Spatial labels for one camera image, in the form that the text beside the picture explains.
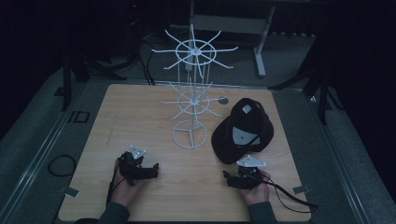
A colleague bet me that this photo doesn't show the black floor cables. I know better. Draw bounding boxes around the black floor cables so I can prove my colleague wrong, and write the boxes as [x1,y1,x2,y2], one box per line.
[124,31,169,86]

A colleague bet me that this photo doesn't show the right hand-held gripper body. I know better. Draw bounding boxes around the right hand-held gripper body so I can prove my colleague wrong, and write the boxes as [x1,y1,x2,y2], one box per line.
[232,154,268,191]

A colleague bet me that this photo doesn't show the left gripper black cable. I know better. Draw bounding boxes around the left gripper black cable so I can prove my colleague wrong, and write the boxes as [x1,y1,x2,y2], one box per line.
[106,158,125,207]

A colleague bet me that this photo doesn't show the white wire display rack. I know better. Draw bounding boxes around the white wire display rack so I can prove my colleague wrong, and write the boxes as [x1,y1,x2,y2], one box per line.
[150,23,239,150]

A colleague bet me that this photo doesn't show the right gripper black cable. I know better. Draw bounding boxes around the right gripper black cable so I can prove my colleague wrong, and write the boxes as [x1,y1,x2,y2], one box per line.
[261,174,319,215]

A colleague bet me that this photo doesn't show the black baseball cap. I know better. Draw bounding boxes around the black baseball cap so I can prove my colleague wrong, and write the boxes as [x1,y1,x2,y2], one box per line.
[210,97,276,165]

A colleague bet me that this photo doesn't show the person's left hand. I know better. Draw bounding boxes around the person's left hand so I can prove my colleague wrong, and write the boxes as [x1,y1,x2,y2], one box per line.
[109,159,148,208]

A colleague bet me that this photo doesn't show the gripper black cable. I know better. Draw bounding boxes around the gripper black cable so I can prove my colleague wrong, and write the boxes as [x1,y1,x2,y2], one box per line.
[261,174,319,215]
[106,158,125,207]

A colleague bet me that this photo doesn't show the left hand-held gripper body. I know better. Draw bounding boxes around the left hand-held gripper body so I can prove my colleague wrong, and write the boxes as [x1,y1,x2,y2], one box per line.
[118,144,148,188]

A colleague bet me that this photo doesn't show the grey metal table frame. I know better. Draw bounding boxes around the grey metal table frame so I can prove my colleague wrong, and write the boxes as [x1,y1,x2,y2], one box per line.
[185,0,277,78]

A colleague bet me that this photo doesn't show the black tripod stand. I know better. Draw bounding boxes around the black tripod stand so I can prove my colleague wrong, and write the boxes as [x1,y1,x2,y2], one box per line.
[268,62,345,126]

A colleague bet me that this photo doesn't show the black cable loop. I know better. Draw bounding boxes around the black cable loop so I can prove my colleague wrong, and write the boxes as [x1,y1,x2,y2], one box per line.
[47,154,78,178]

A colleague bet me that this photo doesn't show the grey metal table bracket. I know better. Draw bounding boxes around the grey metal table bracket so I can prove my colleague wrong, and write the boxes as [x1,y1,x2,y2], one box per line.
[59,186,80,199]
[291,185,312,196]

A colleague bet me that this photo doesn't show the person's right hand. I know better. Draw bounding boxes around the person's right hand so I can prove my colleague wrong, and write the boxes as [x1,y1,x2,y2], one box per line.
[238,169,271,206]

